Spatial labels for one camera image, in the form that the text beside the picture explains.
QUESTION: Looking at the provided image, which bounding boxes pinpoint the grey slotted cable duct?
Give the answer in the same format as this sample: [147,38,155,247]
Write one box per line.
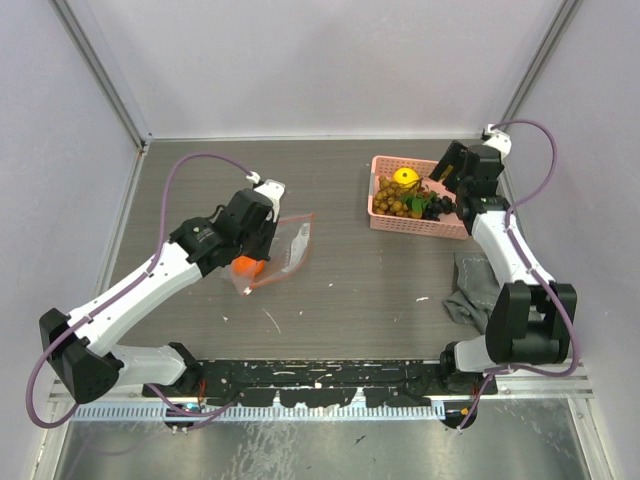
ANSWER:
[72,401,445,422]

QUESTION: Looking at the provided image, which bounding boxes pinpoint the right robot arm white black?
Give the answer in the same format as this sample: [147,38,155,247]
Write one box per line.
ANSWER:
[429,141,577,394]

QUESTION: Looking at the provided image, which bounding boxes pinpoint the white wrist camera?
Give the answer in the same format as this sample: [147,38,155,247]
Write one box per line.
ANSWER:
[246,171,286,210]
[481,124,512,158]

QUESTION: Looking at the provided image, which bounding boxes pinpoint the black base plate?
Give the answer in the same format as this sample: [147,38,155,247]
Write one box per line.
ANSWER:
[159,360,484,408]

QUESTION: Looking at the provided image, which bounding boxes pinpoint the red-orange persimmon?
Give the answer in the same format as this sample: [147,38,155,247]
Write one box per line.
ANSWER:
[231,256,266,277]

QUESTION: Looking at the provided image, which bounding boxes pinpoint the pink plastic basket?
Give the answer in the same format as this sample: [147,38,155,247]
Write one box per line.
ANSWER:
[368,155,469,240]

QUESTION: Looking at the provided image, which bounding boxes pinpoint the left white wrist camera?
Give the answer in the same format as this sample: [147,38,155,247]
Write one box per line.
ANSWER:
[246,171,286,210]

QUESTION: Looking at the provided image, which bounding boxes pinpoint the clear zip bag orange zipper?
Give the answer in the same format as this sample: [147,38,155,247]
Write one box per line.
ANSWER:
[220,213,315,296]

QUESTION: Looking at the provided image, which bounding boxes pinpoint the yellow lemon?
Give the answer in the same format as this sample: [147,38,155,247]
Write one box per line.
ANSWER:
[392,167,421,189]

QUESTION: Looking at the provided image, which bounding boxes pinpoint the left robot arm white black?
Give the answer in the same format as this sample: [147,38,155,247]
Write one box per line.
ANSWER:
[39,180,285,404]

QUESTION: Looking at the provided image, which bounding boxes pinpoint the dark grapes with leaves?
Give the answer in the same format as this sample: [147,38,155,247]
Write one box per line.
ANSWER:
[399,187,456,221]

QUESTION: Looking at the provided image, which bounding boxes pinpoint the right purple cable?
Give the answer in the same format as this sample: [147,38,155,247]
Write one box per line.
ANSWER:
[457,118,584,431]

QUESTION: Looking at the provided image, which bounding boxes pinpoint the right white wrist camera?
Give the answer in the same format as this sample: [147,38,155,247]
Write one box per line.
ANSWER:
[481,124,512,158]

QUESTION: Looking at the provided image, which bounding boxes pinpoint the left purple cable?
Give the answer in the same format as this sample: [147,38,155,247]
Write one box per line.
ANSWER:
[24,152,259,434]

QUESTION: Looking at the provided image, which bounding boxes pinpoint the purple cable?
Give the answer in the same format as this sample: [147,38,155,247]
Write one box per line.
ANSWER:
[457,118,584,431]
[24,152,259,434]

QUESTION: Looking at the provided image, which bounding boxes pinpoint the grey cloth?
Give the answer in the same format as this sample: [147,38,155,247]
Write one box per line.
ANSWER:
[443,252,501,334]

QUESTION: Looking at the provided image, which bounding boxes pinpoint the brown longan bunch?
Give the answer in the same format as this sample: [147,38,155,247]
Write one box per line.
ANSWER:
[371,176,420,217]

